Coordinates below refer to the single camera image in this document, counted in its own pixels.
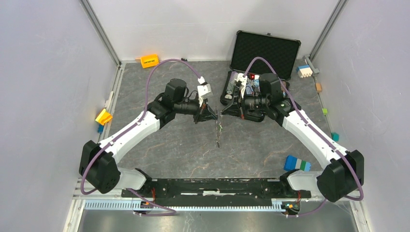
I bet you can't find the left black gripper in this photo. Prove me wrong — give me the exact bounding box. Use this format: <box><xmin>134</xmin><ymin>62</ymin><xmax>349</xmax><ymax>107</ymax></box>
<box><xmin>174</xmin><ymin>96</ymin><xmax>218</xmax><ymax>125</ymax></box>

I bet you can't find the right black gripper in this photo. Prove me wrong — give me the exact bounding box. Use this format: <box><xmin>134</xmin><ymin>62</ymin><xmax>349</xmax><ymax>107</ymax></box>
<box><xmin>221</xmin><ymin>87</ymin><xmax>269</xmax><ymax>119</ymax></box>

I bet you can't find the metal keyring with tags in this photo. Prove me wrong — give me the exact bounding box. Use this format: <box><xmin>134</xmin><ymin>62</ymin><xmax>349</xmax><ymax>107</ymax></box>
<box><xmin>215</xmin><ymin>109</ymin><xmax>222</xmax><ymax>148</ymax></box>

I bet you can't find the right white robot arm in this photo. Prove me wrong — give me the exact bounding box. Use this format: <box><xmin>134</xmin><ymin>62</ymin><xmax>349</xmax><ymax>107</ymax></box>
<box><xmin>222</xmin><ymin>73</ymin><xmax>365</xmax><ymax>203</ymax></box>

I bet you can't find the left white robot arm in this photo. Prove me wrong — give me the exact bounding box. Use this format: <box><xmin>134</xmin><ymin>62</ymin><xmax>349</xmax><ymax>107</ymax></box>
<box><xmin>79</xmin><ymin>78</ymin><xmax>217</xmax><ymax>197</ymax></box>

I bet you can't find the black poker chip case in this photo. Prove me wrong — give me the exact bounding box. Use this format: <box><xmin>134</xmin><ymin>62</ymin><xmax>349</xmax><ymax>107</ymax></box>
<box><xmin>220</xmin><ymin>30</ymin><xmax>301</xmax><ymax>105</ymax></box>

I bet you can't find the blue green white block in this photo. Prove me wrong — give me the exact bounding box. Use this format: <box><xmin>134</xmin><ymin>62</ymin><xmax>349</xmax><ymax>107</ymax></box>
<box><xmin>283</xmin><ymin>155</ymin><xmax>311</xmax><ymax>172</ymax></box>

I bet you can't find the white blue toy block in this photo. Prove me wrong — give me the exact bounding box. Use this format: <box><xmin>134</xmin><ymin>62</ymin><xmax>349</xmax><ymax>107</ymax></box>
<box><xmin>296</xmin><ymin>65</ymin><xmax>313</xmax><ymax>78</ymax></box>

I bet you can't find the tan wooden cube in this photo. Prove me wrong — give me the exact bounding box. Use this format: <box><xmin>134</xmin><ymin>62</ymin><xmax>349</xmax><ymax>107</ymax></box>
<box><xmin>315</xmin><ymin>83</ymin><xmax>322</xmax><ymax>93</ymax></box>

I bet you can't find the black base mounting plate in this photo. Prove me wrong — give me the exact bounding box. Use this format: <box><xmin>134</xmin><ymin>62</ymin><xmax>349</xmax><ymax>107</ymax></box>
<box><xmin>137</xmin><ymin>178</ymin><xmax>312</xmax><ymax>206</ymax></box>

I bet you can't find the yellow orange toy block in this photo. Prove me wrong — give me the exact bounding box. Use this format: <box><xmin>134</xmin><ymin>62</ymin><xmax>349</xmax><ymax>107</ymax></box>
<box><xmin>95</xmin><ymin>108</ymin><xmax>113</xmax><ymax>126</ymax></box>

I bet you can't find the teal cube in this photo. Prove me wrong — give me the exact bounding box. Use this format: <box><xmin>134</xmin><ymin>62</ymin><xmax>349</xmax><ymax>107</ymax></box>
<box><xmin>331</xmin><ymin>132</ymin><xmax>340</xmax><ymax>142</ymax></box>

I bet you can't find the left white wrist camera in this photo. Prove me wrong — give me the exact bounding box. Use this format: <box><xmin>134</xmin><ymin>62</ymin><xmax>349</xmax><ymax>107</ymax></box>
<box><xmin>197</xmin><ymin>76</ymin><xmax>213</xmax><ymax>106</ymax></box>

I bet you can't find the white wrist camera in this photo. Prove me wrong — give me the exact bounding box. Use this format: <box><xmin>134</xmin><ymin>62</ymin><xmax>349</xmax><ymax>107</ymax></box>
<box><xmin>235</xmin><ymin>73</ymin><xmax>248</xmax><ymax>98</ymax></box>
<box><xmin>197</xmin><ymin>76</ymin><xmax>213</xmax><ymax>106</ymax></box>

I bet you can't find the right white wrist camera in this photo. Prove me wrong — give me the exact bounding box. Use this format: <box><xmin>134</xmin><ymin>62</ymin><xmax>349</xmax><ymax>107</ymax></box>
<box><xmin>235</xmin><ymin>73</ymin><xmax>248</xmax><ymax>98</ymax></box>

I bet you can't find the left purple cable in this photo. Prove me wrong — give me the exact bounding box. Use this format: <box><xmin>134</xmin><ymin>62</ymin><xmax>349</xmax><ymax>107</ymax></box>
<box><xmin>80</xmin><ymin>58</ymin><xmax>205</xmax><ymax>218</ymax></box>

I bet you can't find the purple cable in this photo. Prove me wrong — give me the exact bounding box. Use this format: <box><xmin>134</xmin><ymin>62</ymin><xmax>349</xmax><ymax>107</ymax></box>
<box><xmin>80</xmin><ymin>58</ymin><xmax>205</xmax><ymax>218</ymax></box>
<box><xmin>243</xmin><ymin>57</ymin><xmax>365</xmax><ymax>218</ymax></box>

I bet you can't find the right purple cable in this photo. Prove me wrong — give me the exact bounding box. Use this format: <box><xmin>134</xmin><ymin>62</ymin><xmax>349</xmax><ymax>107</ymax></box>
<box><xmin>243</xmin><ymin>57</ymin><xmax>365</xmax><ymax>218</ymax></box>

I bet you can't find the white cable duct rail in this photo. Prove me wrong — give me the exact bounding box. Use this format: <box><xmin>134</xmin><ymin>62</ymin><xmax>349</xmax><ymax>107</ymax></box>
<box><xmin>84</xmin><ymin>199</ymin><xmax>294</xmax><ymax>213</ymax></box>

